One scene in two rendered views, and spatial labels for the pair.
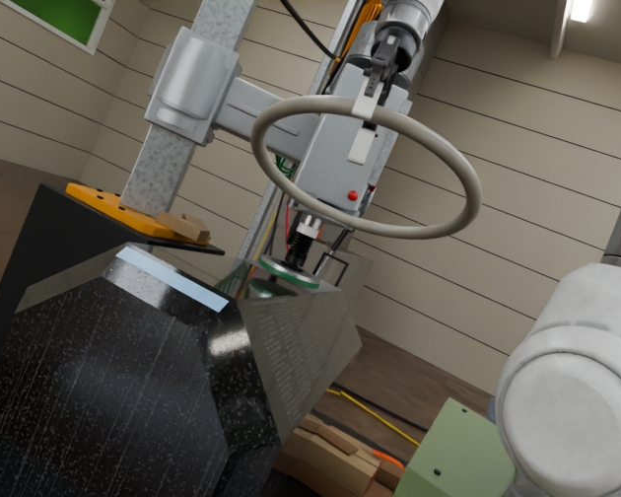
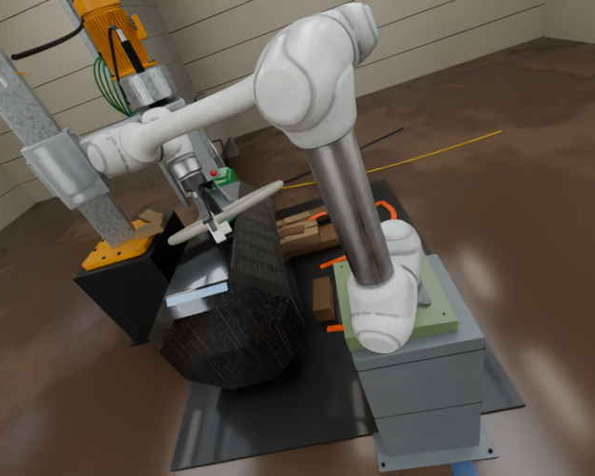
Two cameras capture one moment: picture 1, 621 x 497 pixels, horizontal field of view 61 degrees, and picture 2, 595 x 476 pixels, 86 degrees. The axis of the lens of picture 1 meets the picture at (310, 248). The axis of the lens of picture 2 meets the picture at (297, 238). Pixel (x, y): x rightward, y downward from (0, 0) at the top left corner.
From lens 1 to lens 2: 0.65 m
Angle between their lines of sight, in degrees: 32
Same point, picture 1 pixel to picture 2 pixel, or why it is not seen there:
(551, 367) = (365, 336)
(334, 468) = (303, 242)
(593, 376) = (376, 336)
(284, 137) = not seen: hidden behind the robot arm
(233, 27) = (42, 120)
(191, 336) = (229, 307)
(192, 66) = (57, 165)
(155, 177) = (111, 224)
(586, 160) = not seen: outside the picture
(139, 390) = (230, 331)
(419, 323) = not seen: hidden behind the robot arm
